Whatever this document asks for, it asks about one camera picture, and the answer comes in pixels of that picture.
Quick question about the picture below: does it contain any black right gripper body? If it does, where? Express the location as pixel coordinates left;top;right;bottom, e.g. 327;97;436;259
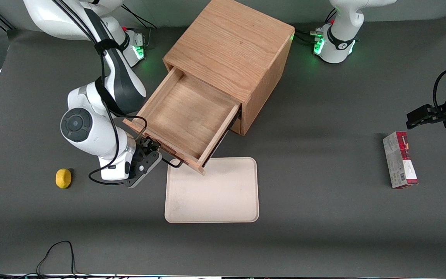
135;136;151;154

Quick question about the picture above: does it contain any dark metal drawer handle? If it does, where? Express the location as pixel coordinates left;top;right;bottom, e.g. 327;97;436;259
160;154;184;169

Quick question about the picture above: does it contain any wooden drawer with rails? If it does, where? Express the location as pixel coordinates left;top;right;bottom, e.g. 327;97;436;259
123;67;243;176

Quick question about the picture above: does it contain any wooden drawer cabinet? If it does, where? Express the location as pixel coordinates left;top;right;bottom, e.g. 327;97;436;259
163;0;295;136

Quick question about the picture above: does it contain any grey and red carton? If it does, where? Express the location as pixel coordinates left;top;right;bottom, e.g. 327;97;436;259
383;131;419;189

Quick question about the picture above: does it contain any beige rectangular tray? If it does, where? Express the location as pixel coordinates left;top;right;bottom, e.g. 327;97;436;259
165;157;259;224

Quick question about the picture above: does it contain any yellow lemon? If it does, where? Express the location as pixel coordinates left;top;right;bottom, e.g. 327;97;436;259
55;168;72;189

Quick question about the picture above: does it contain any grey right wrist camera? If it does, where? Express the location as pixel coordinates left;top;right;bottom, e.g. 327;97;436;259
124;149;163;189

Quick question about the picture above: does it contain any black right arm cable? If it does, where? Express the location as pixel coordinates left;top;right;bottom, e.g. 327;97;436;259
53;0;148;186

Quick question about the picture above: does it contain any black looped table cable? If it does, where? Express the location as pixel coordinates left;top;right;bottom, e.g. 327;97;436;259
36;241;77;276

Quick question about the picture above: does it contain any thin black base cable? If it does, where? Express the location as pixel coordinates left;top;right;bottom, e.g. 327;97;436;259
121;4;157;29

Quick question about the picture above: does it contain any black base cable bundle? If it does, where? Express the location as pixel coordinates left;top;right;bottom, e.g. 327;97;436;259
293;28;326;45

